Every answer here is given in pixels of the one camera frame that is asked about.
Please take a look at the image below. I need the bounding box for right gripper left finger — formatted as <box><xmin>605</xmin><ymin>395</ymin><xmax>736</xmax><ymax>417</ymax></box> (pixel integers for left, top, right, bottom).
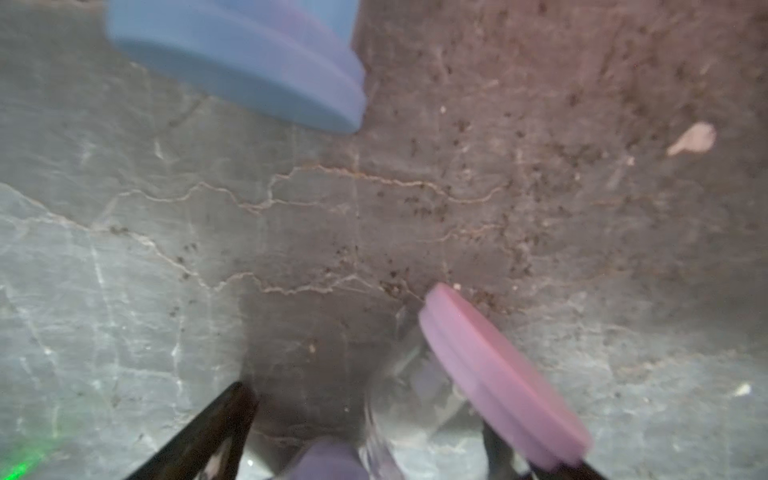
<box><xmin>128</xmin><ymin>381</ymin><xmax>258</xmax><ymax>480</ymax></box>

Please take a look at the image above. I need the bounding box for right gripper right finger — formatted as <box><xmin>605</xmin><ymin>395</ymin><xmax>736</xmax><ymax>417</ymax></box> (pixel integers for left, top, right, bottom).
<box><xmin>482</xmin><ymin>422</ymin><xmax>606</xmax><ymax>480</ymax></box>

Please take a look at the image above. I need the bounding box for purple hourglass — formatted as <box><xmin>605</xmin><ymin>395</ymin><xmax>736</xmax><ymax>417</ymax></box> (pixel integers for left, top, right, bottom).
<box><xmin>282</xmin><ymin>283</ymin><xmax>592</xmax><ymax>479</ymax></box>

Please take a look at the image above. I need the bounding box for blue hourglass left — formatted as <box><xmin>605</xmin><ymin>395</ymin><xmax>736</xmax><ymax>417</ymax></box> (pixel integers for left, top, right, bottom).
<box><xmin>105</xmin><ymin>0</ymin><xmax>367</xmax><ymax>134</ymax></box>

